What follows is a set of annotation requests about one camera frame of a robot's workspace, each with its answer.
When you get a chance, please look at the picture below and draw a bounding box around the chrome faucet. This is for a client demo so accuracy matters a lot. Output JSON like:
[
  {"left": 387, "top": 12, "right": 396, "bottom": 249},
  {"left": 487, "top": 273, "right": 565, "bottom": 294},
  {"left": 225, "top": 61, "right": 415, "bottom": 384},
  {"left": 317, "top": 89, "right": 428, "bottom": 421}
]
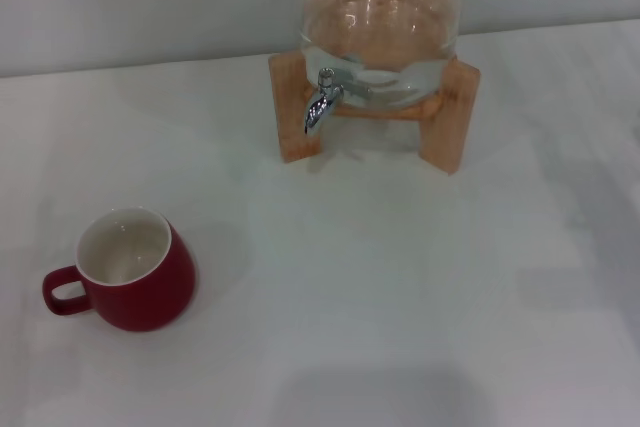
[{"left": 302, "top": 67, "right": 374, "bottom": 136}]

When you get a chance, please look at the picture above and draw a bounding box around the glass water dispenser jar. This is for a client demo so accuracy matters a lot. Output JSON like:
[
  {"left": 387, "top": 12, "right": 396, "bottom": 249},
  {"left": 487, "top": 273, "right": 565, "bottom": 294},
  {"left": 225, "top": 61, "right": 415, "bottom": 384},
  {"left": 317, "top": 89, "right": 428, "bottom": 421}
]
[{"left": 298, "top": 0, "right": 462, "bottom": 111}]

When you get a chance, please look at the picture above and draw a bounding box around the red ceramic cup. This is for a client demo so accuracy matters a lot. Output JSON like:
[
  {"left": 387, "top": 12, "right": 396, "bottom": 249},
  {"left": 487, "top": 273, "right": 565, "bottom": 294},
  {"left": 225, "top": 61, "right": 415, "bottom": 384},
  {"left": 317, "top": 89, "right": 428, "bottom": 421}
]
[{"left": 41, "top": 206, "right": 197, "bottom": 333}]

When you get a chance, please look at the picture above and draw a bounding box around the wooden dispenser stand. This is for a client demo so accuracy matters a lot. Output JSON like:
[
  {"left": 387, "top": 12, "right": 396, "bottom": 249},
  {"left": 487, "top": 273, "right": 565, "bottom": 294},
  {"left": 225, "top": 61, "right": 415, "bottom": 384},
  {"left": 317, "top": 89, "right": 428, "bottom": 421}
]
[{"left": 267, "top": 49, "right": 482, "bottom": 179}]

